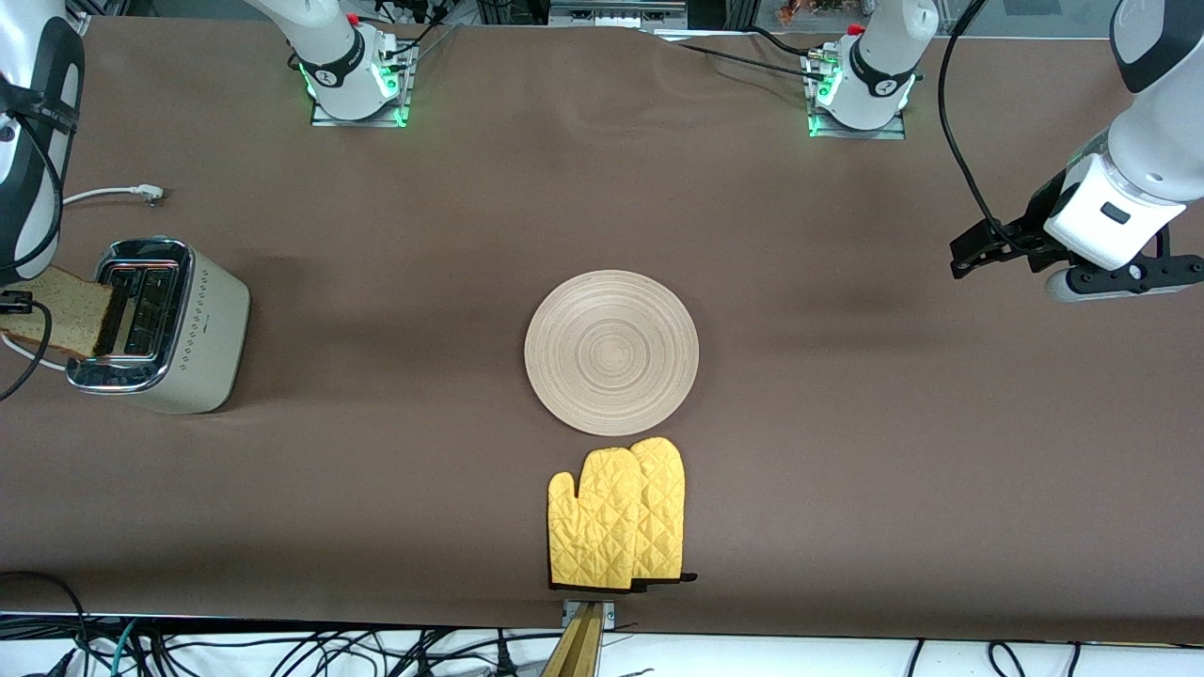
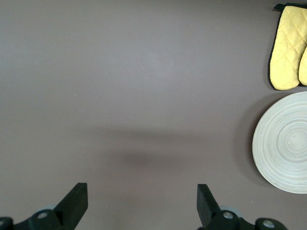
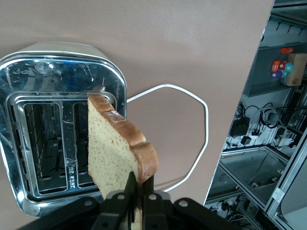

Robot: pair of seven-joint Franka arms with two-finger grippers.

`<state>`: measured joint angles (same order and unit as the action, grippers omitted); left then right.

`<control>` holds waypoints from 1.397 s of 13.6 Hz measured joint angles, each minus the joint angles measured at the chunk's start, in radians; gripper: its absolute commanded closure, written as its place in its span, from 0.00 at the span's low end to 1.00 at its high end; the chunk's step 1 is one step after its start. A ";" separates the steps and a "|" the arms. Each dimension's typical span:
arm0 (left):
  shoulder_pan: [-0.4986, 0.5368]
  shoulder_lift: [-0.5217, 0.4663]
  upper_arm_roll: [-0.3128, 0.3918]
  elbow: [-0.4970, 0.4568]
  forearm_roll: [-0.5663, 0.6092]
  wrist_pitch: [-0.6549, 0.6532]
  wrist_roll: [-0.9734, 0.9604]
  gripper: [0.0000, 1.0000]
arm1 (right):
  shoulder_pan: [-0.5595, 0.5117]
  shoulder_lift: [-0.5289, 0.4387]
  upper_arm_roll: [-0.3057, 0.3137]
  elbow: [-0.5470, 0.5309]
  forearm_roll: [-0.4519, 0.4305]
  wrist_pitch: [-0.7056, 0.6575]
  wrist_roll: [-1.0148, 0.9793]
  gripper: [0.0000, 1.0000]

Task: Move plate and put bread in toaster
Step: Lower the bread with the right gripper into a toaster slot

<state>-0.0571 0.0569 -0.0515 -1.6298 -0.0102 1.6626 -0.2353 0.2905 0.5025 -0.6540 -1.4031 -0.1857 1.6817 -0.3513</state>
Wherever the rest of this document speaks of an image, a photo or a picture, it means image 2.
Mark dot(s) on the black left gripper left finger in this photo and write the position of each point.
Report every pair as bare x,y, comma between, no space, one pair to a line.
72,206

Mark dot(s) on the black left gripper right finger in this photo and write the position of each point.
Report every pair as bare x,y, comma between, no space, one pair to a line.
206,206

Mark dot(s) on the round wooden plate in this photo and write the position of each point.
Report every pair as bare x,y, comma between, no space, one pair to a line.
283,143

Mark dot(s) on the brown table cover sheet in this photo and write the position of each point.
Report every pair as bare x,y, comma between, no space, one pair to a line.
120,72

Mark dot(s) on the yellow quilted oven mitt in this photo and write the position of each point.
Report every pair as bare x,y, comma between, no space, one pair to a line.
285,52
304,67

